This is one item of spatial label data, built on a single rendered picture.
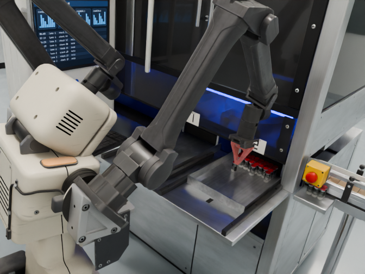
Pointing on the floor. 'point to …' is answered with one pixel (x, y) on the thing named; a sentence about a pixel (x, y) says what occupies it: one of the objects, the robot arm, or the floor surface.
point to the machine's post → (306, 125)
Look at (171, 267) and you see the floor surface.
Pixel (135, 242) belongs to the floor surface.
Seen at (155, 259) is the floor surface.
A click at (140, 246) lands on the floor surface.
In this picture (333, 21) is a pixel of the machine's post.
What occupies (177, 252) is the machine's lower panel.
